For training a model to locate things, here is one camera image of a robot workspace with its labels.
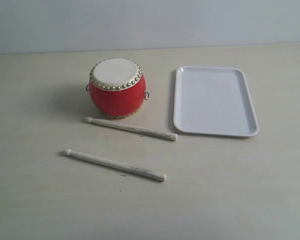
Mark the small red drum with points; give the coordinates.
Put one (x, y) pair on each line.
(117, 87)

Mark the white rectangular plastic tray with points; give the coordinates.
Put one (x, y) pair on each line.
(213, 101)

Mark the white drumstick front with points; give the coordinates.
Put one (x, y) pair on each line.
(140, 171)

